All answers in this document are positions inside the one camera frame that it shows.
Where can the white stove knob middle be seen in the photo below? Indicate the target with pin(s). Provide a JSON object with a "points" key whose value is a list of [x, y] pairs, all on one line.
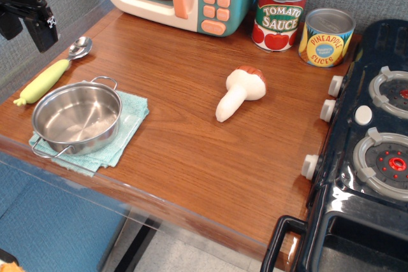
{"points": [[327, 110]]}

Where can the tomato sauce can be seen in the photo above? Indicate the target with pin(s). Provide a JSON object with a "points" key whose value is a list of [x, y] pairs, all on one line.
{"points": [[276, 23]]}

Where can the white stove knob lower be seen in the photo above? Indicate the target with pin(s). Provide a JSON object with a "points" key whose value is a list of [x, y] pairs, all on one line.
{"points": [[309, 166]]}

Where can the teal folded cloth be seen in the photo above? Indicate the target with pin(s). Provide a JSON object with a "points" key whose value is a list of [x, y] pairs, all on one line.
{"points": [[134, 111]]}

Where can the white stove knob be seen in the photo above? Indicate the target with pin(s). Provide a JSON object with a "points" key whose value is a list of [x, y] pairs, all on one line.
{"points": [[335, 85], [309, 166], [327, 110]]}

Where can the white stove knob upper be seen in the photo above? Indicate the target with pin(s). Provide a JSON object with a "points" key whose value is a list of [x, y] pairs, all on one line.
{"points": [[335, 85]]}

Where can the spoon with yellow-green handle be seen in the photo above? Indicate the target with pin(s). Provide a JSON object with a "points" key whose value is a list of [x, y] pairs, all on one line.
{"points": [[35, 90]]}

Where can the white brown toy mushroom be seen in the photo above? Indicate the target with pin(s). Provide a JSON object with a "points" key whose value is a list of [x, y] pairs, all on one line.
{"points": [[245, 83]]}

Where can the stainless steel pot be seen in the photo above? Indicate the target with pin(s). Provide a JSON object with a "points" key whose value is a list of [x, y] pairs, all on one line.
{"points": [[77, 119]]}

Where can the orange object at corner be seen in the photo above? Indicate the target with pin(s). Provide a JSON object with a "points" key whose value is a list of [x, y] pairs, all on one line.
{"points": [[11, 267]]}

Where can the pineapple slices can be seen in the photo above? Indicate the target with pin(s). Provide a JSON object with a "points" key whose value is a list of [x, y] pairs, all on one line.
{"points": [[326, 36]]}

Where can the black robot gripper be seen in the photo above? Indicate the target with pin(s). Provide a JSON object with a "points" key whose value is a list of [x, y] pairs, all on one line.
{"points": [[41, 24]]}

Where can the dark blue toy stove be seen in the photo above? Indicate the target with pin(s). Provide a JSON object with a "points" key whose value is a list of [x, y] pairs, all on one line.
{"points": [[357, 206]]}

